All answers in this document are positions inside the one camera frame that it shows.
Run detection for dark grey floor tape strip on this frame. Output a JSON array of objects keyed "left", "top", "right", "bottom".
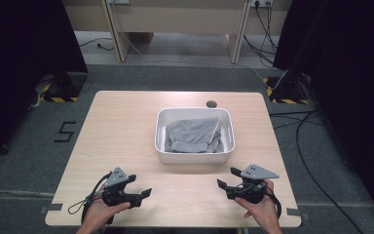
[
  {"left": 285, "top": 208, "right": 311, "bottom": 222},
  {"left": 39, "top": 203, "right": 63, "bottom": 215}
]

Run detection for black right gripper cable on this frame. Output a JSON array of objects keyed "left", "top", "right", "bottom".
[{"left": 263, "top": 185, "right": 282, "bottom": 219}]

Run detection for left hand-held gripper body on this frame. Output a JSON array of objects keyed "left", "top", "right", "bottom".
[{"left": 101, "top": 166, "right": 144, "bottom": 208}]

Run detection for black stand base striped tape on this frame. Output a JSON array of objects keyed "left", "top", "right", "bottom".
[
  {"left": 38, "top": 71, "right": 89, "bottom": 103},
  {"left": 262, "top": 76, "right": 310, "bottom": 105}
]

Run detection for beige wooden desk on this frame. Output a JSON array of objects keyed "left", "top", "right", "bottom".
[{"left": 61, "top": 0, "right": 293, "bottom": 64}]

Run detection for black curtain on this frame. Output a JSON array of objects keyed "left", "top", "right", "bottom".
[
  {"left": 272, "top": 0, "right": 374, "bottom": 225},
  {"left": 0, "top": 0, "right": 89, "bottom": 174}
]

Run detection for white plastic bin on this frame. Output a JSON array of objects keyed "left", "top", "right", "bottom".
[{"left": 154, "top": 107, "right": 236, "bottom": 165}]

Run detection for black cable with plug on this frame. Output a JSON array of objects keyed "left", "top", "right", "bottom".
[{"left": 78, "top": 37, "right": 115, "bottom": 53}]

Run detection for bundle of black socket cables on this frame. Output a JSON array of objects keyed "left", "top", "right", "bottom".
[{"left": 243, "top": 1, "right": 279, "bottom": 68}]

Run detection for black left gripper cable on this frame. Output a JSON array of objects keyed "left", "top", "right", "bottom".
[{"left": 67, "top": 172, "right": 113, "bottom": 225}]

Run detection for white wall socket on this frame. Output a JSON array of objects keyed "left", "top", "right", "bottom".
[{"left": 250, "top": 0, "right": 274, "bottom": 9}]

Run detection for short black floor cable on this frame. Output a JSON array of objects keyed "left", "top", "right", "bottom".
[{"left": 268, "top": 110, "right": 325, "bottom": 130}]

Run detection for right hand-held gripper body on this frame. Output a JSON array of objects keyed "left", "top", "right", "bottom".
[{"left": 226, "top": 163, "right": 281, "bottom": 205}]

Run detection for grey pants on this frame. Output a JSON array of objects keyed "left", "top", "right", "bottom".
[{"left": 164, "top": 116, "right": 225, "bottom": 154}]

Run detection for person's right hand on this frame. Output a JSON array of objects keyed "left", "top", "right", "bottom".
[{"left": 234, "top": 178, "right": 281, "bottom": 229}]

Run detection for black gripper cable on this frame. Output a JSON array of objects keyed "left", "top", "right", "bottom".
[
  {"left": 263, "top": 185, "right": 282, "bottom": 219},
  {"left": 67, "top": 172, "right": 113, "bottom": 225}
]

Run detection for long black floor cable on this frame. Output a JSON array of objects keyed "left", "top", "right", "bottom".
[{"left": 294, "top": 109, "right": 366, "bottom": 234}]

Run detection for person's left hand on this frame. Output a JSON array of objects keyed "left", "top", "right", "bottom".
[{"left": 83, "top": 184, "right": 132, "bottom": 229}]

